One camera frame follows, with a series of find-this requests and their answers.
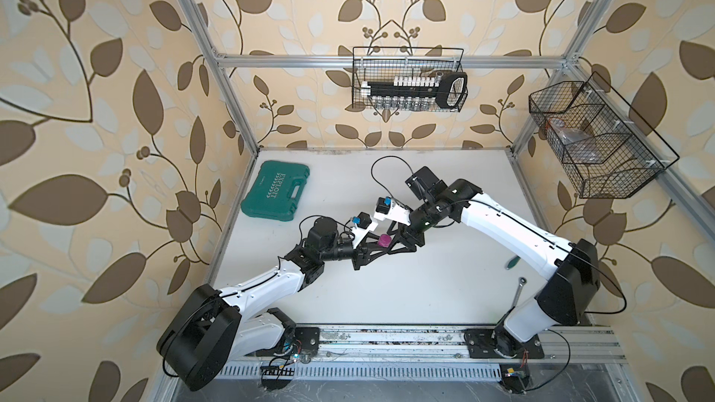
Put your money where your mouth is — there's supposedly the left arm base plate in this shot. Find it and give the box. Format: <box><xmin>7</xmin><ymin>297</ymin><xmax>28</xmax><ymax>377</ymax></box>
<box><xmin>267</xmin><ymin>327</ymin><xmax>320</xmax><ymax>357</ymax></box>

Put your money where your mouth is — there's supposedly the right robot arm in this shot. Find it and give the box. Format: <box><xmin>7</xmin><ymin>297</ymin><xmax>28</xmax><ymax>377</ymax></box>
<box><xmin>374</xmin><ymin>167</ymin><xmax>601</xmax><ymax>357</ymax></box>

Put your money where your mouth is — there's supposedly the black wire basket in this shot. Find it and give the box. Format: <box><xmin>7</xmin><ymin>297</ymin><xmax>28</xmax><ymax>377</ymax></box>
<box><xmin>351</xmin><ymin>46</ymin><xmax>468</xmax><ymax>113</ymax></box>
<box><xmin>529</xmin><ymin>72</ymin><xmax>680</xmax><ymax>199</ymax></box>

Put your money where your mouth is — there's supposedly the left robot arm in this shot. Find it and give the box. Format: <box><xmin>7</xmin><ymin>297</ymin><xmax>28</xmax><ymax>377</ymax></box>
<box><xmin>156</xmin><ymin>214</ymin><xmax>398</xmax><ymax>391</ymax></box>

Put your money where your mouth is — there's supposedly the silver combination wrench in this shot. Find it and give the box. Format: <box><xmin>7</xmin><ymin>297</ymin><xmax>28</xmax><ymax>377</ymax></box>
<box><xmin>510</xmin><ymin>277</ymin><xmax>528</xmax><ymax>310</ymax></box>

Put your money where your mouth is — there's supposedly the plastic bag in basket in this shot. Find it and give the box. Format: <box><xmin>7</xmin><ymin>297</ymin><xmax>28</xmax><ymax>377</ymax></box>
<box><xmin>549</xmin><ymin>118</ymin><xmax>601</xmax><ymax>164</ymax></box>

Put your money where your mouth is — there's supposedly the green plastic tool case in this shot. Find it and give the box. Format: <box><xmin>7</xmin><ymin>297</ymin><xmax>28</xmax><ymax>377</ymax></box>
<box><xmin>241</xmin><ymin>160</ymin><xmax>310</xmax><ymax>221</ymax></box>

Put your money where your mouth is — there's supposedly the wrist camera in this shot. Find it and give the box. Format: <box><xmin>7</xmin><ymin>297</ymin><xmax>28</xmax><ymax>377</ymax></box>
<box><xmin>350</xmin><ymin>212</ymin><xmax>378</xmax><ymax>247</ymax></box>
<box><xmin>374</xmin><ymin>197</ymin><xmax>411</xmax><ymax>225</ymax></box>

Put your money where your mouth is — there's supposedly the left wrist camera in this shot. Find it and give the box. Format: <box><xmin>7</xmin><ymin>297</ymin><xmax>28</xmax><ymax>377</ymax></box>
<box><xmin>350</xmin><ymin>212</ymin><xmax>378</xmax><ymax>247</ymax></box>

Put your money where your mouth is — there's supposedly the black wire basket back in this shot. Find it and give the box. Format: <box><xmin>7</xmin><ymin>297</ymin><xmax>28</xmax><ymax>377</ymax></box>
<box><xmin>351</xmin><ymin>46</ymin><xmax>468</xmax><ymax>113</ymax></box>

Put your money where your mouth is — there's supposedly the black wire basket right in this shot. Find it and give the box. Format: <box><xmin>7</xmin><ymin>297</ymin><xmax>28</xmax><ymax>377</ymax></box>
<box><xmin>529</xmin><ymin>72</ymin><xmax>680</xmax><ymax>199</ymax></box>

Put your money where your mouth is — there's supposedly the socket set rail holder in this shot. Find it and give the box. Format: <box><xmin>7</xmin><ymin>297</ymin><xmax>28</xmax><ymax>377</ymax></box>
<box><xmin>357</xmin><ymin>72</ymin><xmax>468</xmax><ymax>112</ymax></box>

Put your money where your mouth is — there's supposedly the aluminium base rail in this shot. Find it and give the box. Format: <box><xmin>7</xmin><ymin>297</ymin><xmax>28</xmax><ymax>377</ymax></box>
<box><xmin>217</xmin><ymin>323</ymin><xmax>627</xmax><ymax>364</ymax></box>

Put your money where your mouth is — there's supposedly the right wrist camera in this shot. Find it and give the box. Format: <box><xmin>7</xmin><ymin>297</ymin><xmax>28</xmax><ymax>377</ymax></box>
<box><xmin>374</xmin><ymin>197</ymin><xmax>411</xmax><ymax>225</ymax></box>

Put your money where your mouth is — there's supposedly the magenta paint jar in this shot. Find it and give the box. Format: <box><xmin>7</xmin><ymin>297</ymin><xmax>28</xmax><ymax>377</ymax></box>
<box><xmin>377</xmin><ymin>234</ymin><xmax>392</xmax><ymax>248</ymax></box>

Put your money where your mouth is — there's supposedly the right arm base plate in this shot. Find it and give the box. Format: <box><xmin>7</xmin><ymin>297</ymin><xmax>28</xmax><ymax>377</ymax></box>
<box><xmin>464</xmin><ymin>328</ymin><xmax>546</xmax><ymax>359</ymax></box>

